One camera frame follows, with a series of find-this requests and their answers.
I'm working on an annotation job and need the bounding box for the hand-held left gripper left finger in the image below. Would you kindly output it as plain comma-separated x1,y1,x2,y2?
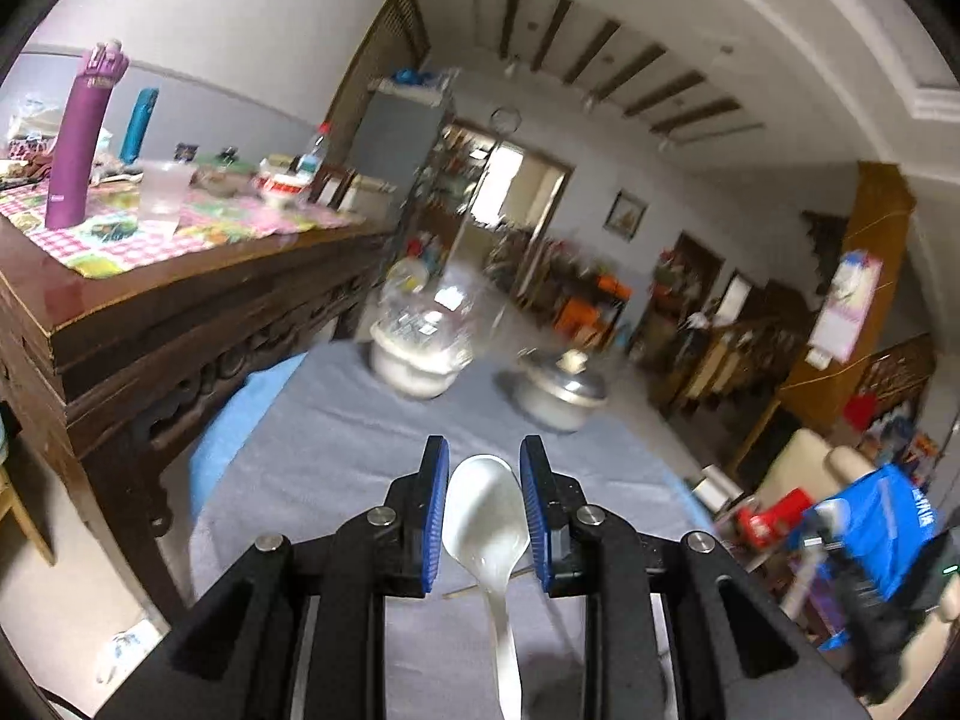
97,435,451,720

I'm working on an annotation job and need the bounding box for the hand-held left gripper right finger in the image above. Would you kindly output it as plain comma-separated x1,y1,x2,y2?
519,435,871,720

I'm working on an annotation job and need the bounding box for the white plastic spoon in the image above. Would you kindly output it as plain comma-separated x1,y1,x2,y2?
442,454,530,720

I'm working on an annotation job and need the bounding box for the blue bag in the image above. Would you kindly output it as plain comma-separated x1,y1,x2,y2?
806,463,938,601

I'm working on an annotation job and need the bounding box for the aluminium pot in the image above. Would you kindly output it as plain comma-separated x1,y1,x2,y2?
495,349,610,434

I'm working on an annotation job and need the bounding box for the grey table cloth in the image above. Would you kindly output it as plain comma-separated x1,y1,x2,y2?
187,337,713,720

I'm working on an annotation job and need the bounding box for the aluminium pot lid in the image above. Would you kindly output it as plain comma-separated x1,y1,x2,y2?
516,349,610,407

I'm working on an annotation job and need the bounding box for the white pot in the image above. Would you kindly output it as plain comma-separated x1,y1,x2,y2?
369,322,475,400

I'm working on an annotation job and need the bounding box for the white stool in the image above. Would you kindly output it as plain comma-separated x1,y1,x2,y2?
690,465,740,511

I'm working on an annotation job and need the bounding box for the clear plastic wrap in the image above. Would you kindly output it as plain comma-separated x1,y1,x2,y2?
377,259,507,370

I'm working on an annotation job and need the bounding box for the blue round table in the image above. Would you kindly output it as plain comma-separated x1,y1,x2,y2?
187,352,713,533

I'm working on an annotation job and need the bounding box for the framed picture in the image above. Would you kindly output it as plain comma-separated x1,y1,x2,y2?
604,190,647,241

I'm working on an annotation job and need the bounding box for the wooden chair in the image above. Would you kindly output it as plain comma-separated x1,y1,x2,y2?
309,165,357,211

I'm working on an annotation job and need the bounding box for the carved wooden sideboard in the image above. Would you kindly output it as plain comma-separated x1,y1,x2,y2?
0,187,398,616

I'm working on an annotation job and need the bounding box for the red and white bowl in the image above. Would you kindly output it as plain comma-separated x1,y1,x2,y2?
255,171,312,211

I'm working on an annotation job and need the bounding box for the grey refrigerator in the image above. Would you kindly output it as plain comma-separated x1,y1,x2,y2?
349,79,455,196

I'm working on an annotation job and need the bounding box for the water bottle with red cap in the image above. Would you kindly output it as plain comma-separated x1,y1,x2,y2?
300,122,332,173

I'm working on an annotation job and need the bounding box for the glass bowl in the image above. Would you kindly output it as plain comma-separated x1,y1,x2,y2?
195,161,252,197

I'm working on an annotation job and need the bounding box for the clear plastic cup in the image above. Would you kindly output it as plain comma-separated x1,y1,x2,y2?
139,160,194,235

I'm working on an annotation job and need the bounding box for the pink checkered tablecloth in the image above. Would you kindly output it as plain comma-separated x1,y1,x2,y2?
0,180,365,280

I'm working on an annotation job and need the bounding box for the wooden door panel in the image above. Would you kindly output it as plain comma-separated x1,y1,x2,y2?
324,0,430,166

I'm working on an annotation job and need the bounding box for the teal bottle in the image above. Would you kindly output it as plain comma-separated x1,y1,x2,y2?
120,88,160,166

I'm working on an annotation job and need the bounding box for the purple bottle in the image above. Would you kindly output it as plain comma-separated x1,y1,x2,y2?
43,39,127,230

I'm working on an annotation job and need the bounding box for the wall calendar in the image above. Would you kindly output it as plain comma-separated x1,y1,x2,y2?
810,249,884,365

